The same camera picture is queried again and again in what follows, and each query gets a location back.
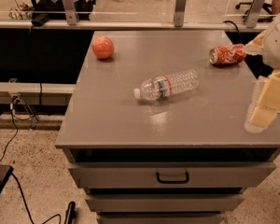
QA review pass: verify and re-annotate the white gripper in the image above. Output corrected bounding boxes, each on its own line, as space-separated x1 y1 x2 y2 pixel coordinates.
244 13 280 133

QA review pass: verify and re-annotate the red apple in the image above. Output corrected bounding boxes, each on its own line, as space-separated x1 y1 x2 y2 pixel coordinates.
91 36 114 60

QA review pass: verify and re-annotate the crushed orange soda can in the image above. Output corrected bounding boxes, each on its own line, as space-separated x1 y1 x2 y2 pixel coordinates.
209 44 246 65

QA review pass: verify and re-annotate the black office chair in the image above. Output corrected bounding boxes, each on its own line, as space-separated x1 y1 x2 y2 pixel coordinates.
235 0 273 15

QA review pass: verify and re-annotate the clear plastic water bottle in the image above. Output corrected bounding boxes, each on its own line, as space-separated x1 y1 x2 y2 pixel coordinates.
133 69 199 101

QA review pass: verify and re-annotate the grey drawer cabinet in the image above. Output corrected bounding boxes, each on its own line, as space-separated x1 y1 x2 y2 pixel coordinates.
56 31 280 224

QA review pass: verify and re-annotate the middle grey drawer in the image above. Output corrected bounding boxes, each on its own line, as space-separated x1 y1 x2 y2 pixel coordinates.
86 194 244 213

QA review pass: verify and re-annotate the grey drawer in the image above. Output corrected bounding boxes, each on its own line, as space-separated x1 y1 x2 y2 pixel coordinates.
86 194 244 213
97 213 223 224

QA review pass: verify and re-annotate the bottom grey drawer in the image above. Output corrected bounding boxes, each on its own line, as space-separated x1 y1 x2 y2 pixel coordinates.
97 213 223 224

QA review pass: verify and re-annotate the seated person in background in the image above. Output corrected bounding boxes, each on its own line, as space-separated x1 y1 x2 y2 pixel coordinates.
33 0 93 21

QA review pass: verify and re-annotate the black power adapter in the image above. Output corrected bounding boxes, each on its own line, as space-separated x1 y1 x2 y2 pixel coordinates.
32 14 49 27

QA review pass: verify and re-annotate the black object on floor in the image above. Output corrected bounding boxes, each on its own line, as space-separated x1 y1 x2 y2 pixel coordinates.
64 202 76 224

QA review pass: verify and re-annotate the glass railing post right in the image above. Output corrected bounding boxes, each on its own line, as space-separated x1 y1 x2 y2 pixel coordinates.
244 0 265 28

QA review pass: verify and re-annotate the glass railing post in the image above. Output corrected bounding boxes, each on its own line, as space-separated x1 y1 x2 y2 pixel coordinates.
174 0 187 27
244 0 265 28
62 0 78 25

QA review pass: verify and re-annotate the glass railing post middle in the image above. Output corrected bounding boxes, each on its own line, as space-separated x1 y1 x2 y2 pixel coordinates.
174 0 187 27

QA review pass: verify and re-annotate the top drawer with black handle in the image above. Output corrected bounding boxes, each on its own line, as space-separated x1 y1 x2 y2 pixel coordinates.
68 161 275 189

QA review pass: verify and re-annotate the glass railing post left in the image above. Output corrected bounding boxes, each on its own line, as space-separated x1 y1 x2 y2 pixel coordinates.
62 0 78 25

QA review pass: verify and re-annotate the wall outlet bracket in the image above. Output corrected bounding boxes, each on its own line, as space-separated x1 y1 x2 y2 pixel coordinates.
8 90 39 125

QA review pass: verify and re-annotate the black floor cable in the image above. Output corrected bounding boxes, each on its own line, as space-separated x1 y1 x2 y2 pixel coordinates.
0 109 63 224

